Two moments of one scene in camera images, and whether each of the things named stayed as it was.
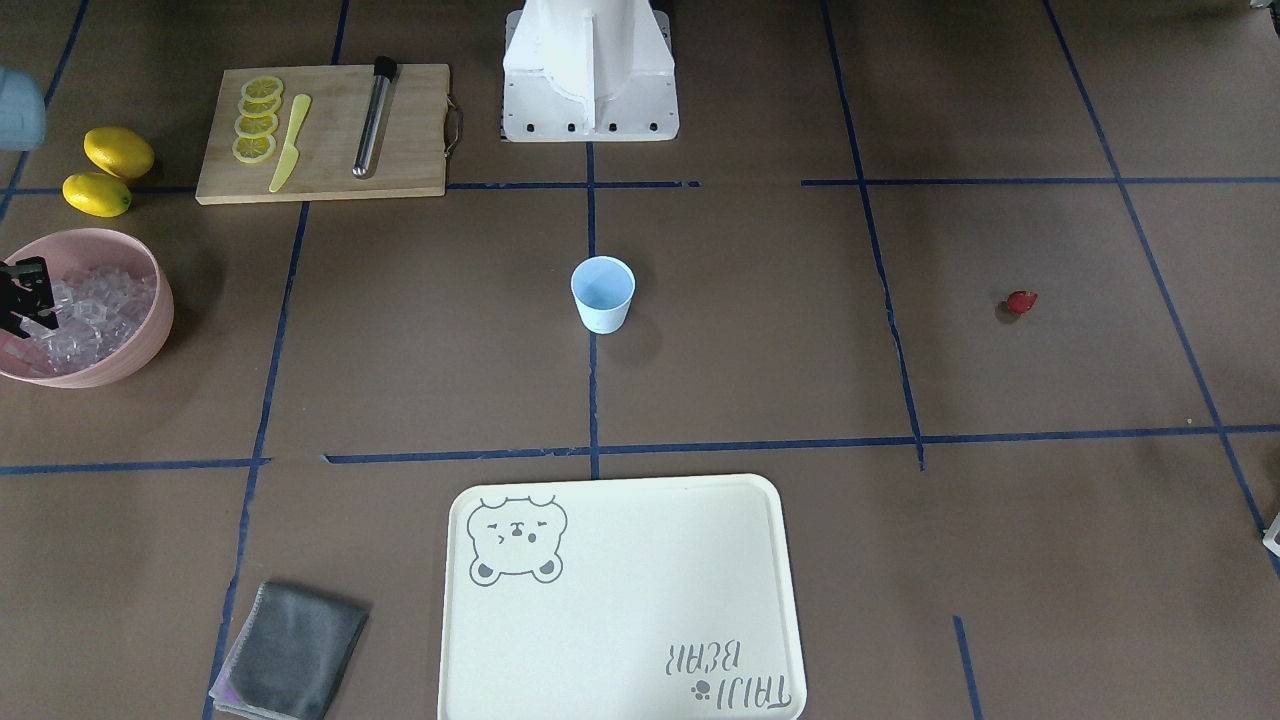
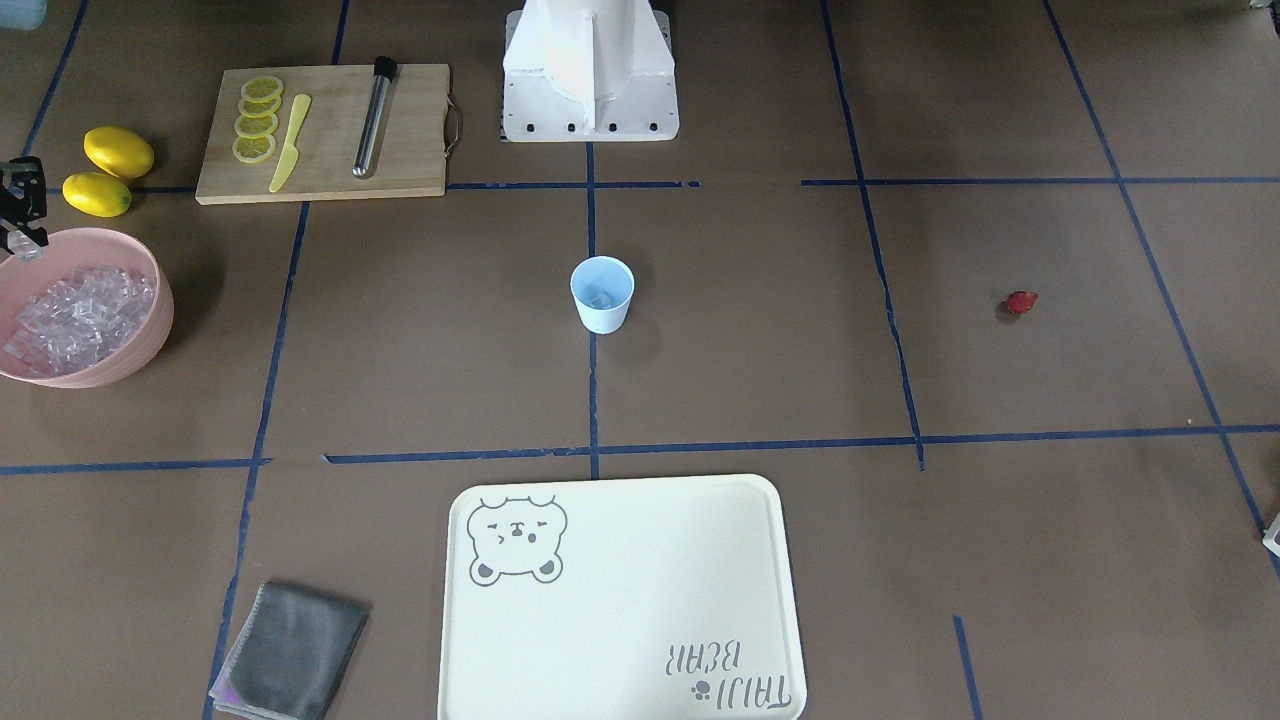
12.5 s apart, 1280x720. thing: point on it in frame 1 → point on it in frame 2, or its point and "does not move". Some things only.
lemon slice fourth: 253,149 does not move
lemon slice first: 262,88 does not move
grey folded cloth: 292,656 does not move
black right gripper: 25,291 → 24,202
